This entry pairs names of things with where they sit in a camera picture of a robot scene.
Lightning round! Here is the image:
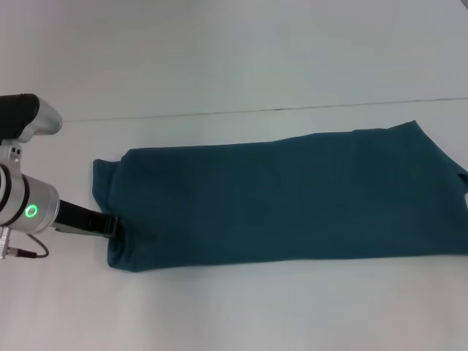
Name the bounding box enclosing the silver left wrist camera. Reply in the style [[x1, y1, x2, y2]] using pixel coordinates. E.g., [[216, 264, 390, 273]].
[[0, 93, 64, 167]]

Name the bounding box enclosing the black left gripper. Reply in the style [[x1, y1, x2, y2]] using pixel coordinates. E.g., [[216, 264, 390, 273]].
[[53, 199, 121, 241]]

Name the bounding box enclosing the teal t-shirt with FREE print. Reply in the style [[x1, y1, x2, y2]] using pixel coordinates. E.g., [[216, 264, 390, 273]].
[[91, 119, 468, 274]]

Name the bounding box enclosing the left gripper cable with plug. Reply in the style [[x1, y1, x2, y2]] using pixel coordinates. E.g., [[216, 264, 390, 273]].
[[0, 226, 50, 260]]

